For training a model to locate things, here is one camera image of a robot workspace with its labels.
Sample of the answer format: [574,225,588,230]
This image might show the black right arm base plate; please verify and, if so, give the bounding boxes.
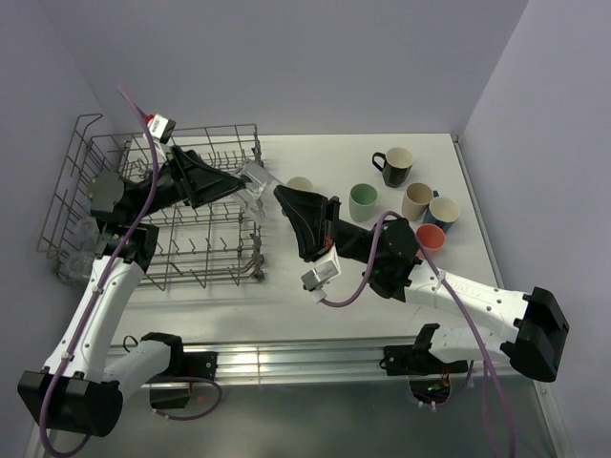
[379,344,470,376]

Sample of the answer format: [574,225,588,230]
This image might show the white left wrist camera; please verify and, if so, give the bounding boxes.
[143,114,176,164]

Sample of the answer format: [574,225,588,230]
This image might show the black mug cream inside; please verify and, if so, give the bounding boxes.
[371,147,414,188]

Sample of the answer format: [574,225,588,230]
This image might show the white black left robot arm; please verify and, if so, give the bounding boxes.
[17,146,245,437]

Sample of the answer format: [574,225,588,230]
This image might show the clear glass mug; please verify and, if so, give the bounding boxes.
[231,159,281,223]

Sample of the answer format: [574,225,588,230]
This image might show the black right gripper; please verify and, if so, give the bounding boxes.
[275,184,379,266]

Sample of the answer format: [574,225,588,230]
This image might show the pink cup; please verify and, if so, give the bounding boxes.
[415,223,446,253]

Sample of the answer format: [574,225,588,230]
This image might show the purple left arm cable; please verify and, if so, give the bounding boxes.
[37,85,223,457]

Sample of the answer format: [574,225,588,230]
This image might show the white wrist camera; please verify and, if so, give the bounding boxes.
[301,246,342,303]
[143,114,176,164]

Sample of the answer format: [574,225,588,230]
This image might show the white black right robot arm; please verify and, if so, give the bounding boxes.
[273,185,570,383]

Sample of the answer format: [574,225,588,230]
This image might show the grey wire dish rack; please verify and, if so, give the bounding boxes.
[35,114,264,291]

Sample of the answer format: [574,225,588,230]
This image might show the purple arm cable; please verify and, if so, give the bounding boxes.
[37,85,223,457]
[317,210,517,458]

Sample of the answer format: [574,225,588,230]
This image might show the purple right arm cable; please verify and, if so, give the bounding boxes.
[317,210,517,458]

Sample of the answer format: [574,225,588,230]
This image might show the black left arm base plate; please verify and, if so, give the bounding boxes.
[149,351,219,416]

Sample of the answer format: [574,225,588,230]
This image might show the aluminium mounting rail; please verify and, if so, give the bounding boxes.
[45,333,548,390]

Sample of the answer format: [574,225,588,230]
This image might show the green ceramic cup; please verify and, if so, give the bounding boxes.
[348,183,378,222]

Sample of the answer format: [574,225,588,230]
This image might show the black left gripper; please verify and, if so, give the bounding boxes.
[131,145,248,221]

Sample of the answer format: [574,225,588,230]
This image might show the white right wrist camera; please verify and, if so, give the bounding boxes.
[301,246,342,303]

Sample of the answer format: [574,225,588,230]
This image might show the grey-blue mug cream inside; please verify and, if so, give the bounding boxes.
[285,177,314,192]

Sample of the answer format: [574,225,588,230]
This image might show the clear glass tumbler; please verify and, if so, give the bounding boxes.
[59,251,95,286]
[73,216,100,252]

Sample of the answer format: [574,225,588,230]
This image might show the blue cup cream inside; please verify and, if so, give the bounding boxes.
[423,197,460,234]

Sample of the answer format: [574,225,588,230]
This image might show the beige cup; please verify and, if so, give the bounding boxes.
[401,182,433,221]

